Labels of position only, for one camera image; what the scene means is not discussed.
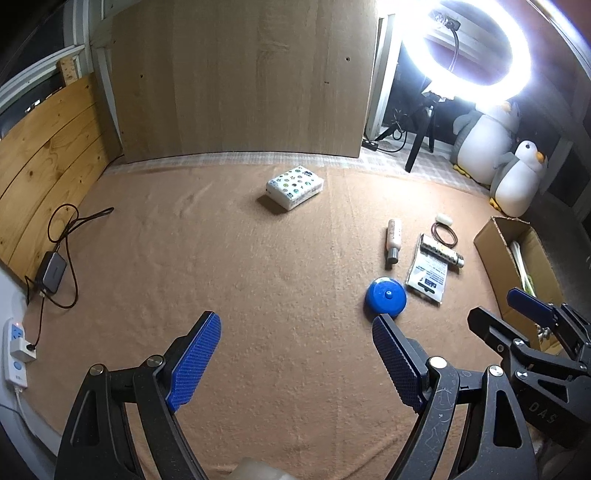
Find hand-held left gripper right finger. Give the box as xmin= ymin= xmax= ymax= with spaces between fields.
xmin=372 ymin=314 xmax=541 ymax=480

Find pine wood panel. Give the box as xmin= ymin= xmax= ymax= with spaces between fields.
xmin=0 ymin=74 xmax=123 ymax=273

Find black gooseneck phone holder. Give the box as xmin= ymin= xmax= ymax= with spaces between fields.
xmin=434 ymin=11 xmax=462 ymax=79

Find patterned tissue pack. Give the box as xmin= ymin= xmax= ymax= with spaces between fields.
xmin=265 ymin=165 xmax=325 ymax=212

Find large penguin plush toy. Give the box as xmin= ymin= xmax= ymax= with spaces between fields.
xmin=450 ymin=100 xmax=522 ymax=185

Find cardboard box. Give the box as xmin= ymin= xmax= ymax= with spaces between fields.
xmin=473 ymin=216 xmax=564 ymax=356

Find grey power adapter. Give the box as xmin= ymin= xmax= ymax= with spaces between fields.
xmin=36 ymin=251 xmax=68 ymax=298

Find blue round tape measure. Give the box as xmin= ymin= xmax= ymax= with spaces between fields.
xmin=364 ymin=277 xmax=408 ymax=319

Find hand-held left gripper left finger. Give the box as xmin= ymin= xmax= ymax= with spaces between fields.
xmin=54 ymin=311 xmax=222 ymax=480

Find white power strip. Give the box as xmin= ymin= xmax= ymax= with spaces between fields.
xmin=2 ymin=318 xmax=40 ymax=393

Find white ring light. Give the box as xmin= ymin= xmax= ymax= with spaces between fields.
xmin=397 ymin=0 xmax=534 ymax=112

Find black cable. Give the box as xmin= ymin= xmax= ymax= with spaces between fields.
xmin=25 ymin=205 xmax=115 ymax=310

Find small wooden block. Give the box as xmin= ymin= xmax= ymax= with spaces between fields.
xmin=58 ymin=58 xmax=81 ymax=86

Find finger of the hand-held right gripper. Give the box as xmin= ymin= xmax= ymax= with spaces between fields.
xmin=506 ymin=287 xmax=578 ymax=337
xmin=467 ymin=307 xmax=532 ymax=365

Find light wooden board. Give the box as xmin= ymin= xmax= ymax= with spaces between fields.
xmin=107 ymin=0 xmax=377 ymax=163

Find tan blanket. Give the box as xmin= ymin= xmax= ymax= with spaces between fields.
xmin=23 ymin=161 xmax=555 ymax=480

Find small penguin plush toy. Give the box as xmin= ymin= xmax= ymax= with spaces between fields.
xmin=488 ymin=140 xmax=549 ymax=217

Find patterned cylinder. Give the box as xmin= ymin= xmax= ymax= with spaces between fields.
xmin=418 ymin=234 xmax=465 ymax=273

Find white printed packet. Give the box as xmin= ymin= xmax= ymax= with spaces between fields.
xmin=405 ymin=251 xmax=451 ymax=306

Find small cosmetic bottle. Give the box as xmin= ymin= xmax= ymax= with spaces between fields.
xmin=385 ymin=218 xmax=403 ymax=269

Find black tripod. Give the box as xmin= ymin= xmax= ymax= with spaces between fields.
xmin=376 ymin=92 xmax=437 ymax=174

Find brown rubber bands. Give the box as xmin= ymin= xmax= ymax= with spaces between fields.
xmin=431 ymin=222 xmax=458 ymax=245

